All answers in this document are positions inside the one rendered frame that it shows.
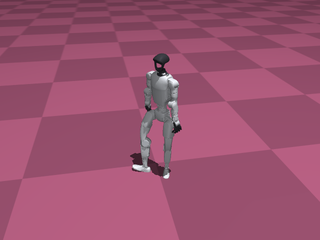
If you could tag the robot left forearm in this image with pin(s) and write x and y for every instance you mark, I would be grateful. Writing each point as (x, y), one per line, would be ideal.
(174, 114)

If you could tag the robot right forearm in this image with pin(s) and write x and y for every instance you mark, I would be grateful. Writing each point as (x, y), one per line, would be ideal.
(147, 100)

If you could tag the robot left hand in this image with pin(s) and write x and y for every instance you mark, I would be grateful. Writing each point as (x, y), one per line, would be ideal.
(176, 128)

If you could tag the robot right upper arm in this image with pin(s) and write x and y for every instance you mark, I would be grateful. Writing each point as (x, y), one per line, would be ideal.
(148, 90)

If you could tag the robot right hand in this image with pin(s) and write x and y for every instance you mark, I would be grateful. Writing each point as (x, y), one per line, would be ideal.
(147, 108)

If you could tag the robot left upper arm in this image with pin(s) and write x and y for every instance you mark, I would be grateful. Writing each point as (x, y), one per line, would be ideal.
(173, 85)

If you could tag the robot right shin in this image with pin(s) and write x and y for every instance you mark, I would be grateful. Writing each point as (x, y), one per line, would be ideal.
(145, 153)

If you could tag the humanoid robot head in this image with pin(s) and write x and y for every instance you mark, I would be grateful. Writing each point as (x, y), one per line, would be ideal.
(161, 59)

